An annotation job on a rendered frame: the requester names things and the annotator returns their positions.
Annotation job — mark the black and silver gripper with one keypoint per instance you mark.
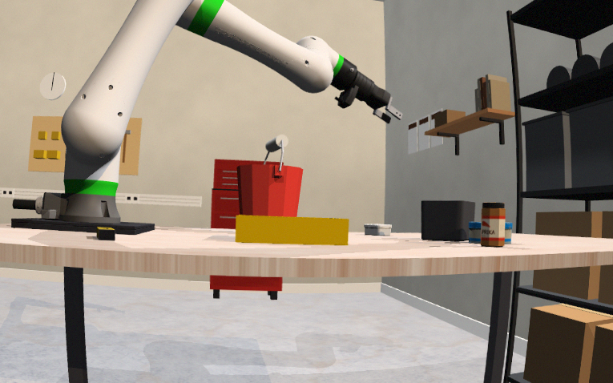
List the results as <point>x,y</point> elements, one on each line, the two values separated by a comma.
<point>363,89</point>

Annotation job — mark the yellow pocket level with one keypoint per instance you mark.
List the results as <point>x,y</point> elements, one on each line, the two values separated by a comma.
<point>105,233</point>

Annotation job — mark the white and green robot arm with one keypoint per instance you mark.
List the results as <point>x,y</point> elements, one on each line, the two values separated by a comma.
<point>96,120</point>

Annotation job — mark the blue and grey round tin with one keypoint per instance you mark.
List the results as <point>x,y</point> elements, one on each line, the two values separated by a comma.
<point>475,232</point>

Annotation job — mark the yellow flat block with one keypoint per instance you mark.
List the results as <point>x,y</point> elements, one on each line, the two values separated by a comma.
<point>292,230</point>

